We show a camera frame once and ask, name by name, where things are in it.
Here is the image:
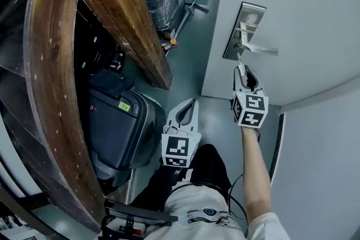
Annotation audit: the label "white door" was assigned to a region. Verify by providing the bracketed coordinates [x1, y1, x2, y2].
[200, 0, 360, 110]

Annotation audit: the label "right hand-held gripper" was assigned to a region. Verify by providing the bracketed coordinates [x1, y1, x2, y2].
[231, 64, 269, 129]

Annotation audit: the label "long-handled floor squeegee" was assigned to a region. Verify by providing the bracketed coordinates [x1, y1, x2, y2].
[165, 0, 210, 42]

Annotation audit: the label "black hard case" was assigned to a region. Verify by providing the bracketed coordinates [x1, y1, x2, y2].
[86, 70, 166, 181]

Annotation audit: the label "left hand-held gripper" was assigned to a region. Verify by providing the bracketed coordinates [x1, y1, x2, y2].
[161, 98, 202, 168]

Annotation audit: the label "silver door lock plate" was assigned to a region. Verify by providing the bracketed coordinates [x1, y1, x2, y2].
[222, 2, 267, 61]

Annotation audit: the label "silver key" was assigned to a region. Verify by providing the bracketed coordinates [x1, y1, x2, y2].
[237, 52, 247, 76]

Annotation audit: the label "person's black trousers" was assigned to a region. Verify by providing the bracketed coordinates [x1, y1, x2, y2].
[129, 143, 233, 213]

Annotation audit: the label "person's right forearm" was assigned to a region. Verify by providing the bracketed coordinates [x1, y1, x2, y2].
[241, 125, 274, 223]

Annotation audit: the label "person's white t-shirt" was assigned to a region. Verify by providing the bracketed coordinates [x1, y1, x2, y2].
[146, 185, 287, 240]

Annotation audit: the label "black chest-mounted rig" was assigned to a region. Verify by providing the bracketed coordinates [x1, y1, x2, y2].
[97, 198, 179, 240]

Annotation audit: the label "black cable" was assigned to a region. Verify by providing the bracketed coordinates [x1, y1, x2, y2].
[226, 173, 249, 237]

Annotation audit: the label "silver door lever handle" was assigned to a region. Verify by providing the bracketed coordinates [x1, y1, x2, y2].
[235, 21, 280, 56]

